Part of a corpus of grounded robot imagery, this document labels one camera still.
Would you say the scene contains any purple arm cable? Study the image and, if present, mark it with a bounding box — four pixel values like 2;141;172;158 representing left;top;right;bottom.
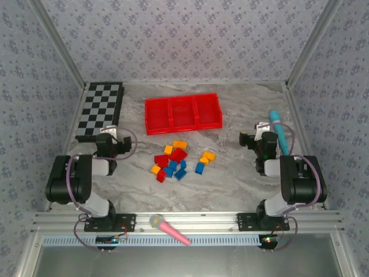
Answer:
265;122;321;252
66;126;138;253

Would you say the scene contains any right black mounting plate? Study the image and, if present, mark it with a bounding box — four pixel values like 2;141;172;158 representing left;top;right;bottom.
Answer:
236;212;291;231

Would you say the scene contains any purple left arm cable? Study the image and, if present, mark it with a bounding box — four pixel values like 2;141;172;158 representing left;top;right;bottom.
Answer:
66;126;138;253

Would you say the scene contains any right circuit board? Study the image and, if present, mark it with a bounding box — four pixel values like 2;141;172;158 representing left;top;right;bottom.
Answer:
259;234;282;249

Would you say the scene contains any red plastic bin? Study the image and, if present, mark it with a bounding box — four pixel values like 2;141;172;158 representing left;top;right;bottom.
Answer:
168;95;199;133
194;92;224;130
144;97;174;136

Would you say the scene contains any black grey chessboard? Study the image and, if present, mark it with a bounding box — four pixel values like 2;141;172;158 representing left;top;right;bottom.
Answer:
75;81;125;143

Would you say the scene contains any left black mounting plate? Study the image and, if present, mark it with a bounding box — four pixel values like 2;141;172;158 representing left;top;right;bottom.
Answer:
84;213;137;233

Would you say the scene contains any left circuit board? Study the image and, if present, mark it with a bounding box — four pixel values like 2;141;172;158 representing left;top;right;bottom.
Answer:
96;235;128;245

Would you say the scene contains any left aluminium frame post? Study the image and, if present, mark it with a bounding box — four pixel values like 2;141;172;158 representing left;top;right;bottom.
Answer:
28;0;89;89

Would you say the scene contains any circuit board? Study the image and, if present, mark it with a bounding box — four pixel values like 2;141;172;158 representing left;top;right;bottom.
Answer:
259;234;282;249
96;235;128;245

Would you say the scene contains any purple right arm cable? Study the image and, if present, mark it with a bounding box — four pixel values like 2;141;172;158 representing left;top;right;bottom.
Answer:
265;122;321;252

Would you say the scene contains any right aluminium frame post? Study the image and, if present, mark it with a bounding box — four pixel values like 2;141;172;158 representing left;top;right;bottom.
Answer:
285;0;344;89

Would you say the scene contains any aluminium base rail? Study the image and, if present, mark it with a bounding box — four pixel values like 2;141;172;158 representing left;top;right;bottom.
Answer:
31;210;345;234

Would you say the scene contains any right aluminium table rail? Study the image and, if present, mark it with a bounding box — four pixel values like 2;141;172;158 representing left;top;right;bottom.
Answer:
284;83;329;210

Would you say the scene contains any aluminium frame post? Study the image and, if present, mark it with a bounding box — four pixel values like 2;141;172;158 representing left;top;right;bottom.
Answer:
28;0;89;89
285;0;344;89

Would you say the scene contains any aluminium table rail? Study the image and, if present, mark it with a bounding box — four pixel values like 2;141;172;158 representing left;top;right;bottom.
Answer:
43;83;89;213
284;83;329;210

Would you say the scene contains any left aluminium table rail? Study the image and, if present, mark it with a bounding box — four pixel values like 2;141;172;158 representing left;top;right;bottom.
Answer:
43;83;89;213

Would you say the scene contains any blue toy microphone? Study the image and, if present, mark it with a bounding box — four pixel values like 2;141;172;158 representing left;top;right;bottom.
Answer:
269;110;290;156

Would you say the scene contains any slotted grey cable duct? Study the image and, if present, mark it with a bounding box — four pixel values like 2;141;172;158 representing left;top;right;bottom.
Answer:
42;233;265;247

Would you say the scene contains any pink toy microphone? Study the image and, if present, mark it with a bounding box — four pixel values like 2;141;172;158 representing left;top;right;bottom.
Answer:
148;214;192;247

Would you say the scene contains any black mounting plate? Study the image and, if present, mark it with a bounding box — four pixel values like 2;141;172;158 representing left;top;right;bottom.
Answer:
84;213;137;233
236;212;291;231

